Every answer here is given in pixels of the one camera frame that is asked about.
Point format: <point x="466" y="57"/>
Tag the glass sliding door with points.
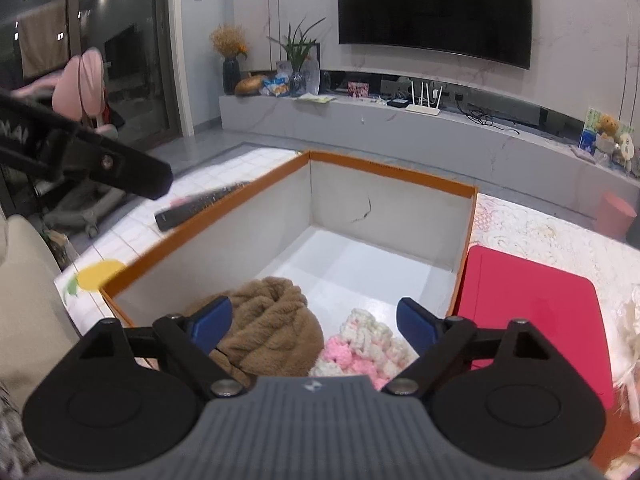
<point x="135" y="50"/>

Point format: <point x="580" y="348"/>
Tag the beige hanging towel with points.
<point x="42" y="42"/>

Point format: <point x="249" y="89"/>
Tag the black wall television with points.
<point x="435" y="5"/>

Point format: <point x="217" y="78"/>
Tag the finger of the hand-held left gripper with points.
<point x="130" y="172"/>

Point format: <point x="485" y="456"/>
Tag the white tiled lemon print mat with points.
<point x="135" y="240"/>

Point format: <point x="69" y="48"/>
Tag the pink and white knit cloth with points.
<point x="360" y="345"/>

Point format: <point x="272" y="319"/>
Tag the yellow green papers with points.
<point x="316" y="98"/>

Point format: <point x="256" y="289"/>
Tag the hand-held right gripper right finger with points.
<point x="415" y="325"/>

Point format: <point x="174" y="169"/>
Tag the black set-top box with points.
<point x="397" y="104"/>

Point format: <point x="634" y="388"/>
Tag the brown gourd ornament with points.
<point x="250" y="86"/>

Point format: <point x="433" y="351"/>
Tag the pink desk chair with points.
<point x="80" y="85"/>

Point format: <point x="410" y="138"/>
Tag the blue and white snack bag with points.
<point x="276" y="85"/>

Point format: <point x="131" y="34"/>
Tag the brown teddy bear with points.
<point x="608" y="126"/>

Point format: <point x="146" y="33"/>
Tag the black remote control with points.
<point x="175" y="216"/>

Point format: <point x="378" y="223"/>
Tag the grey patterned cloth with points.
<point x="12" y="435"/>

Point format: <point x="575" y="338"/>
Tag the pink photo card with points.
<point x="358" y="89"/>

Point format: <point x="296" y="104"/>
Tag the pink waste bin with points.
<point x="617" y="215"/>

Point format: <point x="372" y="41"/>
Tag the red lidded storage box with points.
<point x="530" y="310"/>

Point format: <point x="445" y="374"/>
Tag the small blue glass vase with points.
<point x="296" y="85"/>

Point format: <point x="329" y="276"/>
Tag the beige sofa cushion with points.
<point x="30" y="310"/>

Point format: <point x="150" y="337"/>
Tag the orange cardboard box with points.
<point x="390" y="220"/>

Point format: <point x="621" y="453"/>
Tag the white round hand fan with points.
<point x="626" y="149"/>

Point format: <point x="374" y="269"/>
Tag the dried yellow flower bouquet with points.
<point x="229" y="40"/>

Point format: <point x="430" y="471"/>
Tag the green leafy plant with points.
<point x="297" y="45"/>

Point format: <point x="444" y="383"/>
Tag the brown fluffy cloth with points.
<point x="280" y="325"/>

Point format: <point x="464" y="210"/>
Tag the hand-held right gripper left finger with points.
<point x="210" y="322"/>

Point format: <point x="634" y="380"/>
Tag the white lace tablecloth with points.
<point x="540" y="237"/>

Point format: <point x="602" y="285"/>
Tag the green picture board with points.
<point x="592" y="119"/>

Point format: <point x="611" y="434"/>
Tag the grey marble television console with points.
<point x="400" y="135"/>

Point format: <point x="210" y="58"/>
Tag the white router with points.
<point x="424" y="106"/>

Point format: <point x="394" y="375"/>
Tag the clear glass vase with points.
<point x="311" y="77"/>

